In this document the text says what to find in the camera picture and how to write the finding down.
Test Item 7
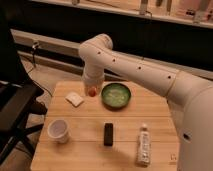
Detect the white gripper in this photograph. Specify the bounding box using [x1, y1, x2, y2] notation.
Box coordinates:
[82, 73, 104, 95]

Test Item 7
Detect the small orange red pepper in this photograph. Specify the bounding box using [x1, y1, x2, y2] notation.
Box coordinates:
[88, 87, 97, 97]

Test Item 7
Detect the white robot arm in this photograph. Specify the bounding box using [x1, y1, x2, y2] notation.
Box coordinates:
[78, 34, 213, 171]

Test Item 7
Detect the green ceramic bowl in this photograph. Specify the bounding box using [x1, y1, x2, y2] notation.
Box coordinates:
[101, 83, 131, 109]

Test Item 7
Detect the black rectangular remote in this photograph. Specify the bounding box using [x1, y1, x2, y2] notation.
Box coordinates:
[104, 123, 113, 146]

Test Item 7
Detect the metal clamp stand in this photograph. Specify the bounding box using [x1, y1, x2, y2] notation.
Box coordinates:
[31, 41, 39, 68]

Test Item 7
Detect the black office chair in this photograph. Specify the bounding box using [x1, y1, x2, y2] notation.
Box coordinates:
[0, 80, 48, 166]

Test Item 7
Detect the white plastic bottle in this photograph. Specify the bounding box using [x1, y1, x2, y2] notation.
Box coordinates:
[137, 124, 151, 166]

